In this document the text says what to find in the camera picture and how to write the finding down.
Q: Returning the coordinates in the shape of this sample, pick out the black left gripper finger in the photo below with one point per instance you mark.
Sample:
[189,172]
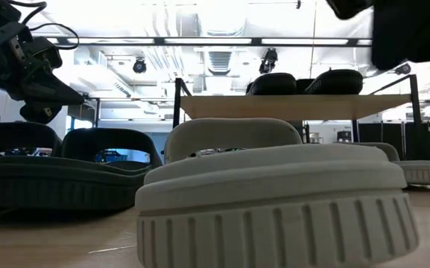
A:
[56,83]
[47,97]

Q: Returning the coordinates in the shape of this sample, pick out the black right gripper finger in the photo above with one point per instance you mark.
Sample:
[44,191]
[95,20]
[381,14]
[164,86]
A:
[348,8]

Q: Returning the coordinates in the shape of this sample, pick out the black rubber slide sandal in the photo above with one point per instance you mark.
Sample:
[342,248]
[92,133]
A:
[69,182]
[13,137]
[335,82]
[272,85]

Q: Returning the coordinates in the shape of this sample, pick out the grey rubber slide sandal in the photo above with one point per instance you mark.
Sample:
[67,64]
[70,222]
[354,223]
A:
[423,173]
[274,208]

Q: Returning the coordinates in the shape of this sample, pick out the black ceiling spotlight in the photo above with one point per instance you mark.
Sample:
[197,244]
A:
[268,61]
[298,4]
[403,69]
[139,66]

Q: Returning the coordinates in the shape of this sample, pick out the black overhead light bar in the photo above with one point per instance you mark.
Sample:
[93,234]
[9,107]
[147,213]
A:
[255,41]

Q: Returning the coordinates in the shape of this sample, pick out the black room partition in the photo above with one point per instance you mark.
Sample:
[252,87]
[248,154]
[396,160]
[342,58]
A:
[386,137]

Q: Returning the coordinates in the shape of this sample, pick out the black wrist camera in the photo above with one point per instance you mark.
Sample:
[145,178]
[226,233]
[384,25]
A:
[45,52]

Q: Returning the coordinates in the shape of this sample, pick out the black aluminium table frame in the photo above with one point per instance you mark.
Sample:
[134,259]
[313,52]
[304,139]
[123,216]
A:
[97,111]

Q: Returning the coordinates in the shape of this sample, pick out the wooden shelf black metal frame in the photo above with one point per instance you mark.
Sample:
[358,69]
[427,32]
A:
[274,107]

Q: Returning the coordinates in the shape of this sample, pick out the silver ceiling ventilation duct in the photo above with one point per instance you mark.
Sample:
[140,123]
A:
[220,61]

